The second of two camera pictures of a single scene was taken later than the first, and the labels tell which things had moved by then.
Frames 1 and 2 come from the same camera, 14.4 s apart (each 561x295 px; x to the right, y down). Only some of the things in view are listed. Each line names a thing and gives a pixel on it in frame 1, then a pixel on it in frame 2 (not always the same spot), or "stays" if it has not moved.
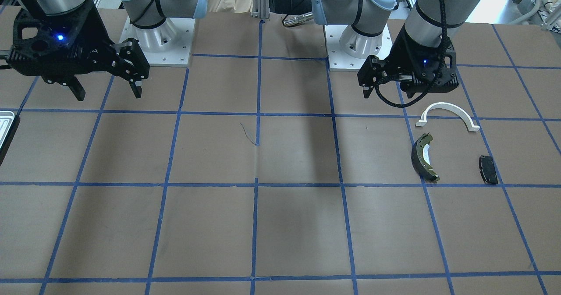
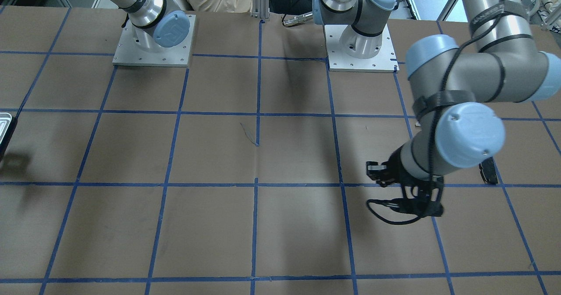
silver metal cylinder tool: (289, 21) stays
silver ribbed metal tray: (6, 118) stays
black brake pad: (488, 169) stays
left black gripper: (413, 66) -> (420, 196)
